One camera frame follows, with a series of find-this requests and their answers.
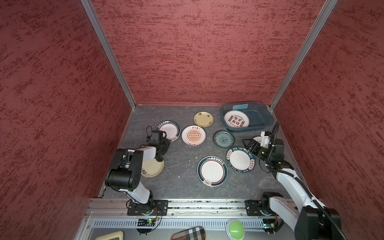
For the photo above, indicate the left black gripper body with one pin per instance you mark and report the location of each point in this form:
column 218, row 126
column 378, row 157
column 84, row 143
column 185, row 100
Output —
column 164, row 144

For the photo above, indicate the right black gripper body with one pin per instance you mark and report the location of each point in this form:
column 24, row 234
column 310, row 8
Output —
column 264, row 154

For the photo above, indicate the white plate red characters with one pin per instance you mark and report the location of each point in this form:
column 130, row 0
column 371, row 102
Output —
column 236, row 119

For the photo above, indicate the green red rim plate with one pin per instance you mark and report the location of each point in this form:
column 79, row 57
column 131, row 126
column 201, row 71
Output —
column 212, row 171

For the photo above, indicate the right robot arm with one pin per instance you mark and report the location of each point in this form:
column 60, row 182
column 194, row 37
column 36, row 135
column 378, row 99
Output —
column 307, row 216

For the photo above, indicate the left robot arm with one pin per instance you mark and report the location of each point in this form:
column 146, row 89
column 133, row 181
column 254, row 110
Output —
column 127, row 168

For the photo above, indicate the blue plastic bin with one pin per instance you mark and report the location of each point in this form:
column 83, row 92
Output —
column 258, row 113

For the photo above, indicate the white plate black outline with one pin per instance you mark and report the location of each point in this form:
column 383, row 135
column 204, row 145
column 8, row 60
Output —
column 259, row 139

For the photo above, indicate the green rim lettered plate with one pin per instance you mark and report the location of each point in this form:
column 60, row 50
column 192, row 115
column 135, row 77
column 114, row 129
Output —
column 240, row 159

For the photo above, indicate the cream plate near left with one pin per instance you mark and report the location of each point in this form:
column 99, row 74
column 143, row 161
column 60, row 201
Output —
column 152, row 168

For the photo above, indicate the teal patterned small plate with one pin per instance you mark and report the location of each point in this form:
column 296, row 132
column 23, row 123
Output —
column 224, row 139

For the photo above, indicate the orange sunburst plate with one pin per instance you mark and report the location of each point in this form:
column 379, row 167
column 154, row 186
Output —
column 193, row 136

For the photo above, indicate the small yellow plate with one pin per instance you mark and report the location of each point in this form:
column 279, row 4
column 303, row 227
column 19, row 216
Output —
column 203, row 119

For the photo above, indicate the green round button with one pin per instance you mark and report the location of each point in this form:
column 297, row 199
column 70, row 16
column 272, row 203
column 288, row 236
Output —
column 235, row 230

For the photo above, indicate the plaid fabric item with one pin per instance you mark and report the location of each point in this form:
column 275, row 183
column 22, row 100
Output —
column 196, row 233

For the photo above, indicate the cream tablet corner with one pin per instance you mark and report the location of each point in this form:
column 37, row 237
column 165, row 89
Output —
column 119, row 235

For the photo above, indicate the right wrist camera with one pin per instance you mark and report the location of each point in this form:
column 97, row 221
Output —
column 266, row 139

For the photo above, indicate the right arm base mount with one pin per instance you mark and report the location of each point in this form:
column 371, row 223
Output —
column 253, row 209

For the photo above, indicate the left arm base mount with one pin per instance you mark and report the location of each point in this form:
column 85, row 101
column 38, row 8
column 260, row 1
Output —
column 152, row 208

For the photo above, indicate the right aluminium corner post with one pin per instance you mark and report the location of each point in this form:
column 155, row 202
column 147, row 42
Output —
column 317, row 26

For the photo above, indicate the aluminium corner post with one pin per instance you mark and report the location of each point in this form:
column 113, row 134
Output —
column 96, row 24
column 317, row 26

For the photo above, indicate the aluminium front rail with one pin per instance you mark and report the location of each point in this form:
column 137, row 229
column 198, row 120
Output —
column 105, row 216

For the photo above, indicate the left aluminium corner post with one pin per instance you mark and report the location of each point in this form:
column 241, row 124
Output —
column 96, row 24

